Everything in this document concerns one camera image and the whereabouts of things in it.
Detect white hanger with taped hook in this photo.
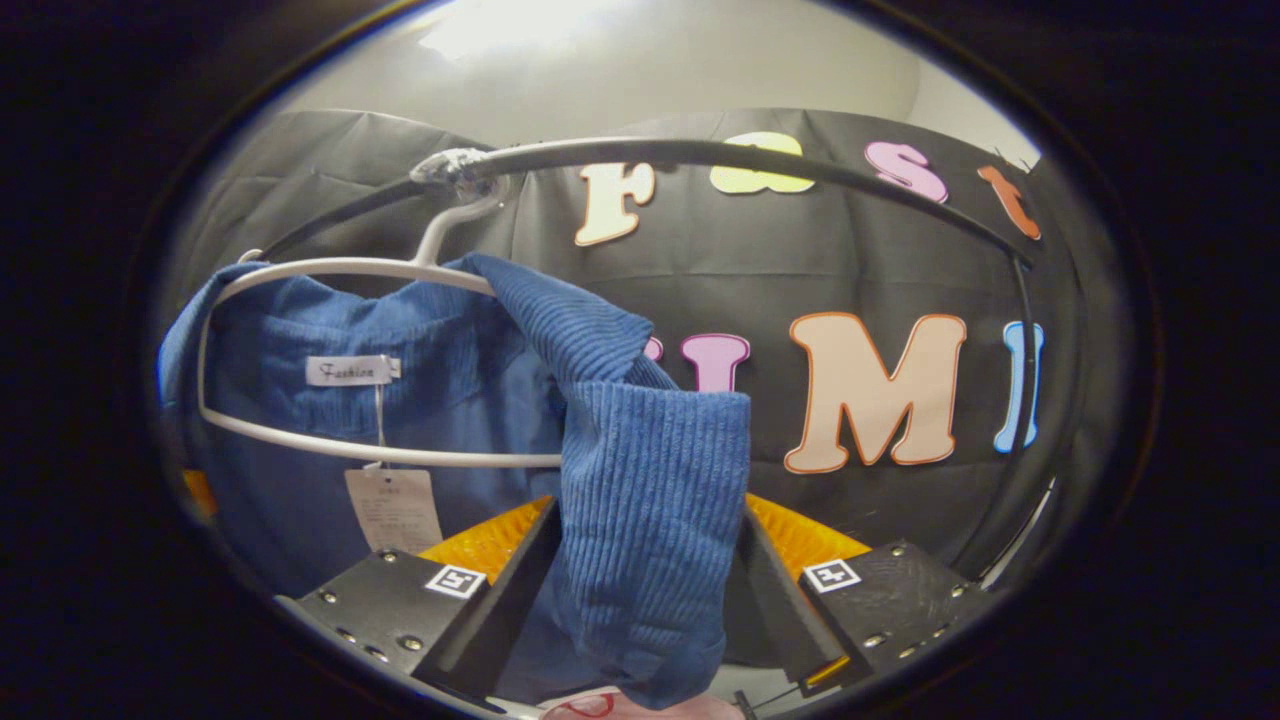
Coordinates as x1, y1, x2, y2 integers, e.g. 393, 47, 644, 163
197, 150, 566, 469

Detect black backdrop cloth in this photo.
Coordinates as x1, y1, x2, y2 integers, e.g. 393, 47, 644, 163
160, 105, 1131, 621

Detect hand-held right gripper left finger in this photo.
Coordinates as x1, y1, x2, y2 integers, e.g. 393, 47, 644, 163
275, 495, 563, 701

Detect black clothes rack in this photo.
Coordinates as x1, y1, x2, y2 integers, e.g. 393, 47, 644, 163
255, 137, 1061, 591

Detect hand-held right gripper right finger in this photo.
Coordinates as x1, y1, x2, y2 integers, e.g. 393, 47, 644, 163
738, 492, 991, 698

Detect blue corduroy jacket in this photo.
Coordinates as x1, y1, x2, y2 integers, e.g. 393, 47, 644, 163
157, 252, 753, 711

